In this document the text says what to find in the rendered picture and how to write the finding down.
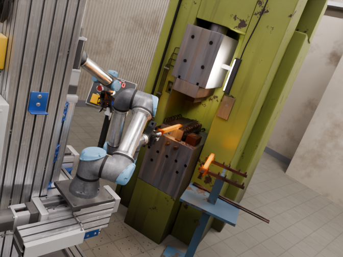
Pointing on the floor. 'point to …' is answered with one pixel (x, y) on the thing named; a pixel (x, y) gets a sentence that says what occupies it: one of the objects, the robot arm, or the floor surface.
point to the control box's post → (104, 131)
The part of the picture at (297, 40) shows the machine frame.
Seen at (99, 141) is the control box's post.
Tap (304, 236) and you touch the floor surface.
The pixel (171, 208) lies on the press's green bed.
